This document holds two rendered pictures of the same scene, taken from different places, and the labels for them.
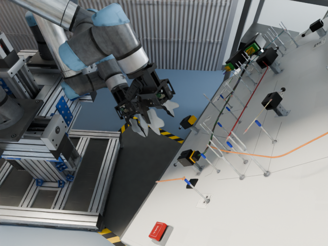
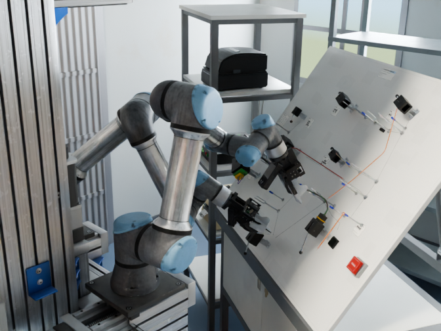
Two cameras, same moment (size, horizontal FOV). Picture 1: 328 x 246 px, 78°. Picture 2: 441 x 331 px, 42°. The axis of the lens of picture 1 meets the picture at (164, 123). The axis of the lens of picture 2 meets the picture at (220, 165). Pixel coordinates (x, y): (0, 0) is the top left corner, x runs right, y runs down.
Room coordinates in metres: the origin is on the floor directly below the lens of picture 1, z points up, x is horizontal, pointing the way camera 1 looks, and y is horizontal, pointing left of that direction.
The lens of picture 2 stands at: (-0.64, 1.69, 2.13)
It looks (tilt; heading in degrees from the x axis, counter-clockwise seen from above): 20 degrees down; 310
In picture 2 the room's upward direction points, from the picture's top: 1 degrees clockwise
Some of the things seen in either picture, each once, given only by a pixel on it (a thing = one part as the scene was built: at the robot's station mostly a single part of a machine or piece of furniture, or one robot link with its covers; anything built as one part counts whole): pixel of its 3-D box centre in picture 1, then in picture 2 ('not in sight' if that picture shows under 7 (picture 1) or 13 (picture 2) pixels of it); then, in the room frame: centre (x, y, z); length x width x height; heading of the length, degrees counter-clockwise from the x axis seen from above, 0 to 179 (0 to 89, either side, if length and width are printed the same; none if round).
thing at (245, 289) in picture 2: not in sight; (242, 280); (0.89, -0.31, 0.60); 0.55 x 0.02 x 0.39; 149
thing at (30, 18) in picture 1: (42, 23); not in sight; (1.07, 0.62, 1.33); 0.13 x 0.12 x 0.14; 123
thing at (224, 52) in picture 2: not in sight; (233, 67); (1.30, -0.70, 1.56); 0.30 x 0.23 x 0.19; 61
